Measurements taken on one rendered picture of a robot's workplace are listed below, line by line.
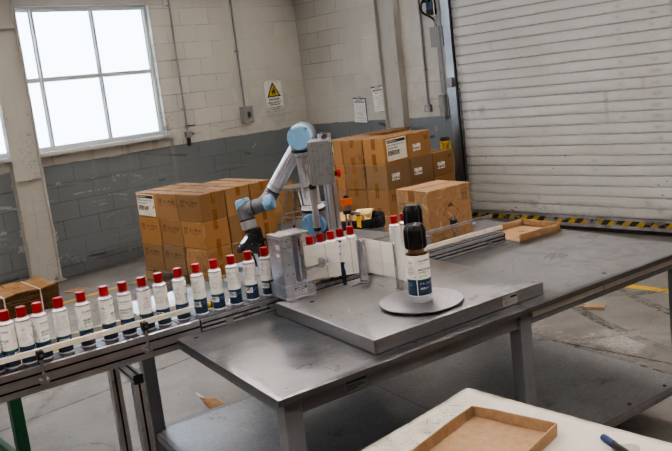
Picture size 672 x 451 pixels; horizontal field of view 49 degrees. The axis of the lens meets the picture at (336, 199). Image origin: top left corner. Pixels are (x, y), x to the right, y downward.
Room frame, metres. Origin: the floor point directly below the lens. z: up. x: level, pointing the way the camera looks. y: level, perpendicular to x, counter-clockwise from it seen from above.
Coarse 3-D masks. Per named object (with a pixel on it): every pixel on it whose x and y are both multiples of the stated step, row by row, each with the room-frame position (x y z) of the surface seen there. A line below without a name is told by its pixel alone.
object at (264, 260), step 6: (264, 246) 2.98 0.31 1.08; (264, 252) 2.95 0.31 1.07; (258, 258) 2.96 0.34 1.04; (264, 258) 2.94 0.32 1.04; (264, 264) 2.94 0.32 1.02; (270, 264) 2.95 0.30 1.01; (264, 270) 2.94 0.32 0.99; (270, 270) 2.95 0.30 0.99; (264, 276) 2.94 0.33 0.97; (270, 276) 2.95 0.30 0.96; (264, 282) 2.94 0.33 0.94; (264, 288) 2.95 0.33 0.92; (270, 288) 2.94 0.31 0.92; (264, 294) 2.95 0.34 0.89; (270, 294) 2.94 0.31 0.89
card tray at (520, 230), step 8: (504, 224) 3.87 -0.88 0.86; (512, 224) 3.90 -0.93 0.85; (520, 224) 3.94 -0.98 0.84; (528, 224) 3.91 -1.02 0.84; (536, 224) 3.86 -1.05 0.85; (544, 224) 3.81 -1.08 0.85; (552, 224) 3.77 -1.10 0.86; (504, 232) 3.81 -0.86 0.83; (512, 232) 3.79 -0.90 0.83; (520, 232) 3.77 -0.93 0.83; (528, 232) 3.60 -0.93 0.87; (536, 232) 3.63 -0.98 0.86; (544, 232) 3.66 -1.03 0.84; (552, 232) 3.70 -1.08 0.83; (512, 240) 3.61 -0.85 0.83; (520, 240) 3.57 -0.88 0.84
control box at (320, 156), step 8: (312, 144) 3.16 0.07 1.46; (320, 144) 3.16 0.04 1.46; (328, 144) 3.16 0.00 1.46; (312, 152) 3.16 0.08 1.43; (320, 152) 3.16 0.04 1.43; (328, 152) 3.15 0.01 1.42; (312, 160) 3.16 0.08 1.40; (320, 160) 3.16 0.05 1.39; (328, 160) 3.15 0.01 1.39; (312, 168) 3.16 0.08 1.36; (320, 168) 3.16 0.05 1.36; (328, 168) 3.15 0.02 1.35; (312, 176) 3.16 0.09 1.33; (320, 176) 3.16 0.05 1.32; (328, 176) 3.15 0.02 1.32; (312, 184) 3.16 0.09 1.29; (320, 184) 3.16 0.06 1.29
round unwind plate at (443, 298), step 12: (432, 288) 2.75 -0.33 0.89; (444, 288) 2.73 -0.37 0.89; (384, 300) 2.67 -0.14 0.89; (396, 300) 2.65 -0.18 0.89; (408, 300) 2.63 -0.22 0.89; (432, 300) 2.60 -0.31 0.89; (444, 300) 2.58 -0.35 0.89; (456, 300) 2.57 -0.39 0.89; (396, 312) 2.51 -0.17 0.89; (408, 312) 2.49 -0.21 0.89; (420, 312) 2.48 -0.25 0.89
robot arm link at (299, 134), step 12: (288, 132) 3.44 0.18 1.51; (300, 132) 3.43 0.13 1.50; (312, 132) 3.47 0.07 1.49; (300, 144) 3.42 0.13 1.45; (300, 156) 3.46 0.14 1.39; (300, 168) 3.47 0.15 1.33; (300, 180) 3.48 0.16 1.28; (324, 216) 3.48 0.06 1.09; (312, 228) 3.46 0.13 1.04; (324, 228) 3.46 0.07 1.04
